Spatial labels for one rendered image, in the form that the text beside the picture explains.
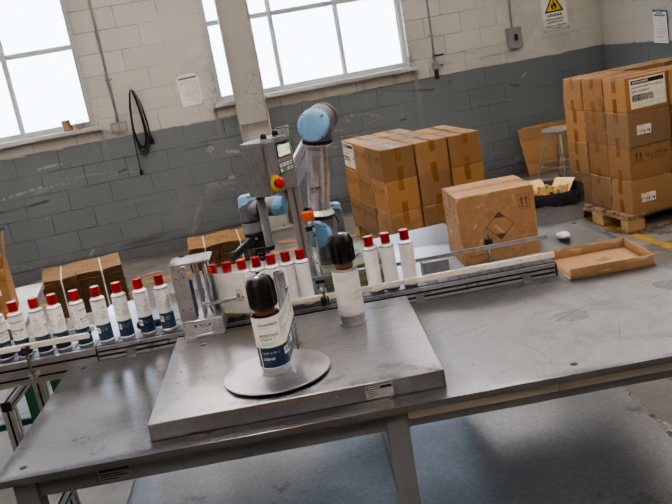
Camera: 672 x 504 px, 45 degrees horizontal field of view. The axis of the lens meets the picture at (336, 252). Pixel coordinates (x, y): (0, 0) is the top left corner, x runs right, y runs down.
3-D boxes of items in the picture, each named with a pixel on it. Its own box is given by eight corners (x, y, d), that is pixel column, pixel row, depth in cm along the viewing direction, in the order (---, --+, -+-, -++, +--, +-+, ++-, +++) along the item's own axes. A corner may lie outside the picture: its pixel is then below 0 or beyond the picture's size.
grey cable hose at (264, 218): (265, 251, 295) (254, 195, 290) (266, 249, 299) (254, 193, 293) (275, 250, 295) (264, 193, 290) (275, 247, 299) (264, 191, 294)
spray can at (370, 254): (370, 294, 291) (360, 239, 285) (368, 290, 296) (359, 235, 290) (384, 291, 291) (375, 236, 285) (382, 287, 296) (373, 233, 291)
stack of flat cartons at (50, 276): (50, 322, 647) (39, 284, 639) (51, 305, 697) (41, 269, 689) (132, 301, 664) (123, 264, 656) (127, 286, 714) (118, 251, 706)
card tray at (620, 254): (570, 280, 283) (569, 269, 282) (547, 261, 308) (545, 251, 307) (655, 264, 284) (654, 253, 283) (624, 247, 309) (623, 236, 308)
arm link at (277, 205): (289, 190, 326) (263, 192, 329) (280, 198, 316) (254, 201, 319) (292, 208, 328) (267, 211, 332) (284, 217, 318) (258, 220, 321)
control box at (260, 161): (249, 198, 286) (238, 144, 282) (276, 186, 300) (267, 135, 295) (272, 196, 281) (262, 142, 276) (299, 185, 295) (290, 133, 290)
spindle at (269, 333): (261, 379, 229) (241, 283, 222) (262, 367, 238) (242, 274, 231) (292, 373, 230) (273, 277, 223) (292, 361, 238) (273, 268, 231)
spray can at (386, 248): (386, 291, 291) (377, 235, 286) (384, 286, 296) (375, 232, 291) (401, 288, 291) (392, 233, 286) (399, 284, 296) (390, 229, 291)
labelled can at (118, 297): (119, 340, 288) (106, 285, 283) (122, 335, 293) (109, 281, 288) (134, 338, 289) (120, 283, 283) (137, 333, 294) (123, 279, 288)
